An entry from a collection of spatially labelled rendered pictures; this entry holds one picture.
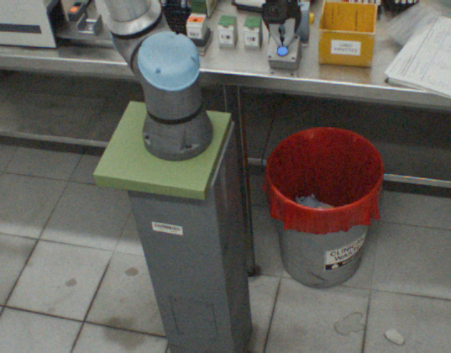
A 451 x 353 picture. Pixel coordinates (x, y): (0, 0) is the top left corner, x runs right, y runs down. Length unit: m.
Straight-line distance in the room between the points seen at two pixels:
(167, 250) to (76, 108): 1.14
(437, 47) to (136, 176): 0.82
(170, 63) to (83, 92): 1.43
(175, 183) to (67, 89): 1.43
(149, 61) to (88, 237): 1.32
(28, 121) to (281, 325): 1.21
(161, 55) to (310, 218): 0.82
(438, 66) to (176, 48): 0.67
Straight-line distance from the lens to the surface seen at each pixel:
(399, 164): 2.33
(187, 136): 1.42
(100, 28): 1.86
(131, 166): 1.44
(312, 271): 2.22
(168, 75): 1.31
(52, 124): 2.62
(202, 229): 1.54
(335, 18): 1.79
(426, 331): 2.26
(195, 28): 1.75
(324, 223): 1.99
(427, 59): 1.73
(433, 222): 2.54
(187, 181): 1.39
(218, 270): 1.65
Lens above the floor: 1.90
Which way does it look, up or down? 46 degrees down
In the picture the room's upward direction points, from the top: 6 degrees counter-clockwise
